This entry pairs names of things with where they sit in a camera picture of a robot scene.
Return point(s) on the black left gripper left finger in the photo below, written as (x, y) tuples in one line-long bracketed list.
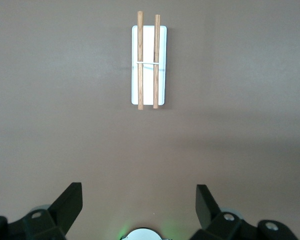
[(65, 205)]

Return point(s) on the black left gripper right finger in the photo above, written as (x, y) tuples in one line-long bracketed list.
[(205, 207)]

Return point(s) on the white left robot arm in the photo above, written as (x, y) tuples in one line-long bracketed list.
[(143, 235)]

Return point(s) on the white towel rack wooden bars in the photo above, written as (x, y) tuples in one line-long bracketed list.
[(148, 82)]

